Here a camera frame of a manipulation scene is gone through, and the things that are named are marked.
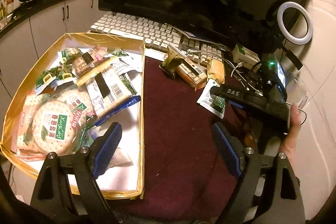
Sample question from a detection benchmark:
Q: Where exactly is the large round cracker pack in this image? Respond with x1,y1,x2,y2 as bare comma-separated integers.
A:
17,98,85,156

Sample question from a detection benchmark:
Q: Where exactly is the green peas snack bag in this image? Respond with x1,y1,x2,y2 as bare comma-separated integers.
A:
35,65,76,89

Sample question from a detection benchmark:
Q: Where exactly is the person right hand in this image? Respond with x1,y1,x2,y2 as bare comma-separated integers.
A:
278,104,301,161

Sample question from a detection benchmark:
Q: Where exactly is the white medicine box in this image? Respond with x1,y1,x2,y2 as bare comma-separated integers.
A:
232,44,260,69

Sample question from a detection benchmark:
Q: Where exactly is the green white granule sachet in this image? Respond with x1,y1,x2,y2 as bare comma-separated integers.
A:
197,79,226,119

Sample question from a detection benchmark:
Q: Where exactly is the tan paper snack pouch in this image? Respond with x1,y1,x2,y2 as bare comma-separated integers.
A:
207,59,226,85

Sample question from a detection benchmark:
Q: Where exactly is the maroon table cloth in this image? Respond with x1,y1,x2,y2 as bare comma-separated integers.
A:
112,57,236,221

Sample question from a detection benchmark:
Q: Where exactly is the dark green foil snack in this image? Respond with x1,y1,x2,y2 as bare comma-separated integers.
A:
159,44,185,79

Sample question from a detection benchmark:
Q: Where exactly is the gold cardboard box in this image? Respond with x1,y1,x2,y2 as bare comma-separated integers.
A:
0,32,146,200

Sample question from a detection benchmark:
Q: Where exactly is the white keyboard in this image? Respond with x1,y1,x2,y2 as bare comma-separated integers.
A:
90,12,224,67

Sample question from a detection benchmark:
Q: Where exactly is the white usb cable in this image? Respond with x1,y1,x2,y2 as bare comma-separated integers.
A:
186,49,263,94

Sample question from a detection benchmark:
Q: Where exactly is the white ring light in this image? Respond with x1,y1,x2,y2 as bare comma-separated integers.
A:
277,1,314,46

